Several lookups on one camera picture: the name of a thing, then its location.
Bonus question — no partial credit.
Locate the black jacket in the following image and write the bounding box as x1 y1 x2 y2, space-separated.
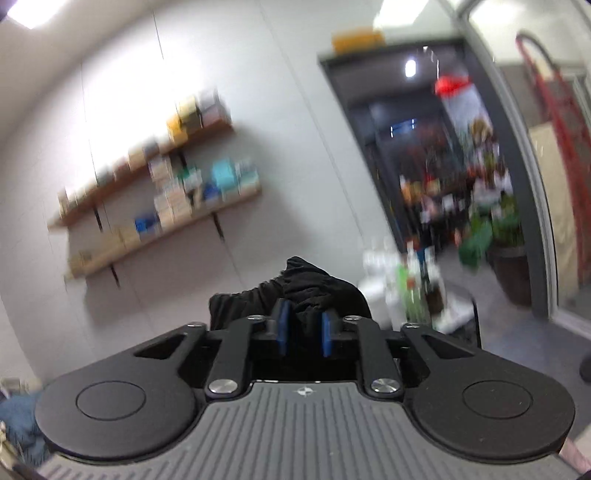
208 256 370 340

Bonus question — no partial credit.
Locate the dark plant pot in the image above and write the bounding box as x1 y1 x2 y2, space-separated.
487 244 532 307

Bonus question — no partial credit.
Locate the blue table cover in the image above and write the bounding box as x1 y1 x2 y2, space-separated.
1 392 50 467

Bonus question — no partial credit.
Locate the red hand truck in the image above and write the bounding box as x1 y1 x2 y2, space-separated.
516 31 590 285

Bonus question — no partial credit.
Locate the lower wooden wall shelf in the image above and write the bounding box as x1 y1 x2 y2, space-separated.
64 158 263 281

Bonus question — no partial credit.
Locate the wooden wall shelf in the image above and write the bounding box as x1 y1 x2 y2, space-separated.
64 158 263 281
47 89 232 230

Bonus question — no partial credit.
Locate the upper wooden wall shelf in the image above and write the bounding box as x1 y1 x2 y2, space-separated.
47 89 232 230

